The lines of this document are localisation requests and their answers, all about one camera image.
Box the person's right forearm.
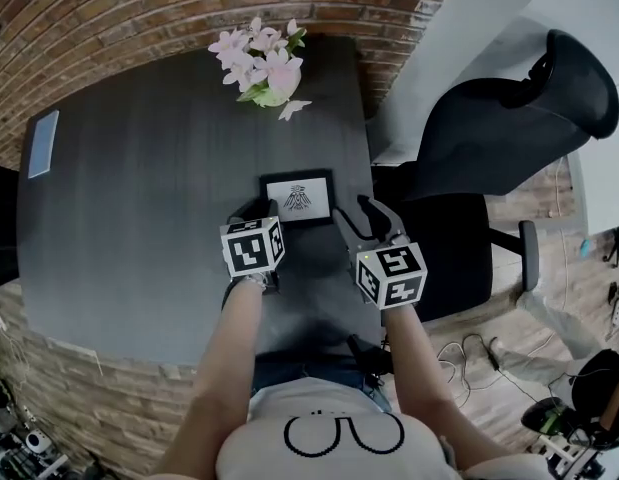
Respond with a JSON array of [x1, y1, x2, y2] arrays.
[[382, 305, 491, 480]]

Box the person's white printed shirt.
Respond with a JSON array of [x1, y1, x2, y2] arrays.
[[215, 376, 493, 480]]

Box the person's blue jeans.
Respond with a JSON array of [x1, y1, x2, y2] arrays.
[[250, 351, 392, 415]]

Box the pink flower bouquet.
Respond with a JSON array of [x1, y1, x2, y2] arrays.
[[207, 16, 308, 104]]

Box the green and black device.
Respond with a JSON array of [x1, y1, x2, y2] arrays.
[[520, 396, 571, 435]]

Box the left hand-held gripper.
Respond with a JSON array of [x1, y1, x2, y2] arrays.
[[219, 201, 287, 295]]

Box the white floor cable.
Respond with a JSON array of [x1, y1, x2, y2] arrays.
[[436, 331, 496, 405]]

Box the blue notebook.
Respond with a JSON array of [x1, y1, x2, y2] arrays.
[[27, 109, 61, 180]]

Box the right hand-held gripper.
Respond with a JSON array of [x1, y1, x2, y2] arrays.
[[332, 194, 429, 312]]

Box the white round vase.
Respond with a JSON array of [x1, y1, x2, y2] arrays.
[[250, 65, 304, 109]]

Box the black office chair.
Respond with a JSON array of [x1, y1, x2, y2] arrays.
[[370, 28, 619, 325]]

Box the black floor cable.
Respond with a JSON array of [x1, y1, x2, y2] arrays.
[[482, 336, 558, 412]]

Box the black bag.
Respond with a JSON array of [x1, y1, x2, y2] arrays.
[[571, 348, 619, 432]]

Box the black waist pouch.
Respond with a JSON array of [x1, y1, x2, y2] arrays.
[[345, 334, 391, 375]]

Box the black picture frame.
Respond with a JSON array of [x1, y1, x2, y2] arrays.
[[259, 168, 336, 227]]

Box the white fallen petal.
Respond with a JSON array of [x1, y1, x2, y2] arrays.
[[277, 98, 314, 122]]

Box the person's left forearm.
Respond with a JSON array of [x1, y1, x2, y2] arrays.
[[152, 276, 266, 480]]

